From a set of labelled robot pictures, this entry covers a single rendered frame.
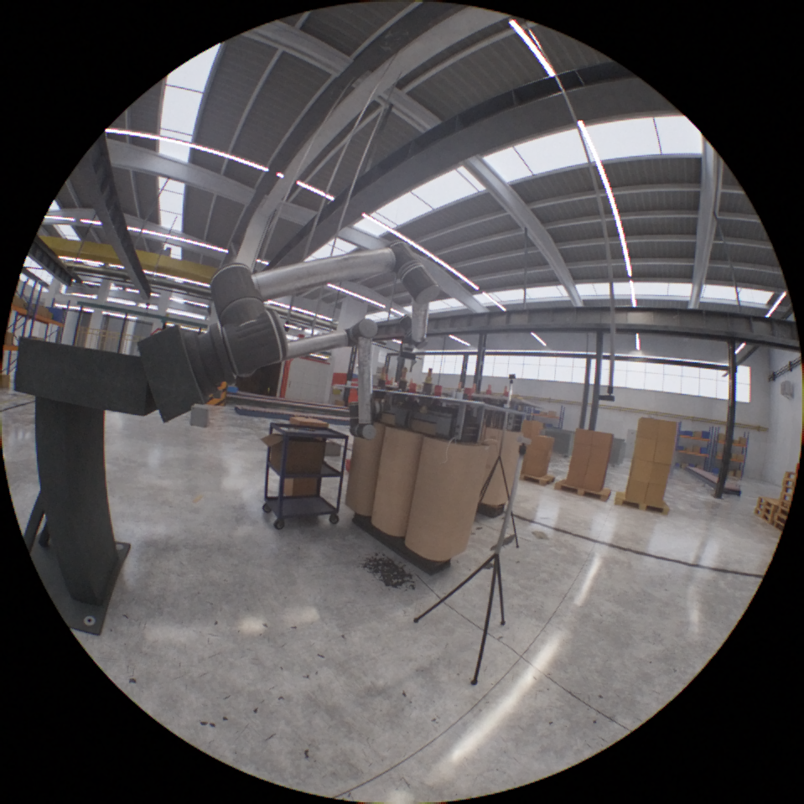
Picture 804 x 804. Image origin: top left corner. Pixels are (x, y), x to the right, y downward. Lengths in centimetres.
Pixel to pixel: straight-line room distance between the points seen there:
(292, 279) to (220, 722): 184
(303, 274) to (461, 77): 877
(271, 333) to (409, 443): 146
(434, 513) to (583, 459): 467
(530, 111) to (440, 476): 395
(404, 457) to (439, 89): 946
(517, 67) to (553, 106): 557
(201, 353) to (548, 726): 205
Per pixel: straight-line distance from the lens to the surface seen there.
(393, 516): 235
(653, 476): 613
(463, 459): 191
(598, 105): 400
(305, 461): 257
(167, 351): 101
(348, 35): 953
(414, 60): 763
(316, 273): 130
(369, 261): 142
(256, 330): 104
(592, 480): 628
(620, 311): 1018
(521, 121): 406
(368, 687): 153
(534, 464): 658
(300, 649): 164
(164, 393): 101
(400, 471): 223
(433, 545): 210
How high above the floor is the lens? 129
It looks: level
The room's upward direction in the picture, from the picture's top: 9 degrees clockwise
